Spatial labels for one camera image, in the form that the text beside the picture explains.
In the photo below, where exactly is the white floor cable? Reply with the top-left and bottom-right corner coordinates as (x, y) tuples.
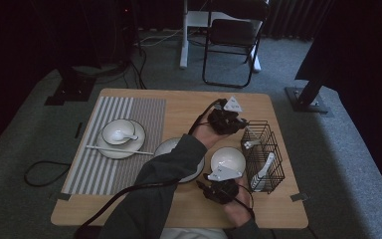
(134, 28), (184, 48)

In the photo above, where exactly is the white desk frame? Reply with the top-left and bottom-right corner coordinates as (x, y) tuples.
(178, 0), (263, 74)

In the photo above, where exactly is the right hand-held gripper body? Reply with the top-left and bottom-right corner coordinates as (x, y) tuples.
(207, 164), (243, 205)

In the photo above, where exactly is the white bowl with dark rim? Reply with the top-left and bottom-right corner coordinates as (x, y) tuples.
(100, 119), (137, 147)
(210, 146), (248, 177)

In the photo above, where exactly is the dark pleated curtain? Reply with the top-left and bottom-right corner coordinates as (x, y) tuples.
(265, 0), (334, 42)

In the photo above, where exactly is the black cloth drape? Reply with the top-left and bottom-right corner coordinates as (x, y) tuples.
(294, 0), (382, 203)

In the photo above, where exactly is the grey tape piece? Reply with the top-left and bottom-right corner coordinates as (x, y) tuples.
(289, 193), (310, 203)
(49, 191), (72, 202)

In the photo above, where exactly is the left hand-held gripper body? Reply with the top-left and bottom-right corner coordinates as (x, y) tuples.
(208, 96), (243, 135)

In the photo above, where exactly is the black stand base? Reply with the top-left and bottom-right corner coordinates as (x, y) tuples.
(44, 64), (97, 107)

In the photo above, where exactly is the black wire basket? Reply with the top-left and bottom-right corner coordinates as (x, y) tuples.
(241, 119), (287, 195)

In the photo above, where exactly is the black floor cable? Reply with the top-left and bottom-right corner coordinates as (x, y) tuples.
(122, 43), (148, 91)

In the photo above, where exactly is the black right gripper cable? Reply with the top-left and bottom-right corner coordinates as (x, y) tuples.
(237, 183), (257, 222)

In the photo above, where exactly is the black stand with metal foot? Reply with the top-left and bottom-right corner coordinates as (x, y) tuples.
(285, 78), (330, 115)

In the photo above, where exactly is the black folding chair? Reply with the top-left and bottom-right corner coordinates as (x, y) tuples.
(201, 0), (272, 90)

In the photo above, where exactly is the white ceramic spoon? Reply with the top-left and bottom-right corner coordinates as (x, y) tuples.
(250, 151), (277, 193)
(110, 129), (139, 142)

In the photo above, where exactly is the white plate with dark rim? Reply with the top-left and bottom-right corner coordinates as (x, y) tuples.
(153, 136), (207, 184)
(96, 119), (146, 160)

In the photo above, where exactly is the person's right hand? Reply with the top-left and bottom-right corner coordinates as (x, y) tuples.
(223, 178), (255, 228)

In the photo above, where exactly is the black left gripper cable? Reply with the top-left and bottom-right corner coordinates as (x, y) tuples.
(24, 98), (228, 239)

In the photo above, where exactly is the grey striped placemat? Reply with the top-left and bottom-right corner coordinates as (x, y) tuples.
(61, 96), (167, 197)

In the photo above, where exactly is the person's white clothing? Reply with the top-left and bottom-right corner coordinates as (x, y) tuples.
(160, 227), (228, 239)

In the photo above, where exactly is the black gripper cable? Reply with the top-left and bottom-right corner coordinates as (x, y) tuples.
(237, 183), (257, 222)
(24, 98), (228, 239)

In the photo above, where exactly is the person's left hand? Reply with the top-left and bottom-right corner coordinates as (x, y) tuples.
(192, 114), (225, 150)

